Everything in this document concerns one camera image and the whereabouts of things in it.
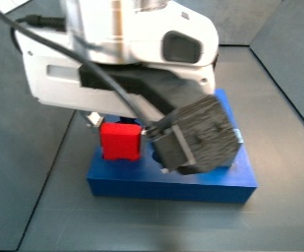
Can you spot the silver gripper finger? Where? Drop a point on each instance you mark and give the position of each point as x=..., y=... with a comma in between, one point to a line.
x=94, y=120

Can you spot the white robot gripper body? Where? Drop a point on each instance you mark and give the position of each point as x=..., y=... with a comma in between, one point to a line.
x=152, y=33

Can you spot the blue foam shape board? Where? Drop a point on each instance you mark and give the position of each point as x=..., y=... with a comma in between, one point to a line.
x=138, y=179

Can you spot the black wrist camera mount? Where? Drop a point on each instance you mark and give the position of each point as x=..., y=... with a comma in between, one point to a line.
x=194, y=138

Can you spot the red square-circle foam block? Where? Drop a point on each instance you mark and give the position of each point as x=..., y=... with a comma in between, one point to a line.
x=119, y=141

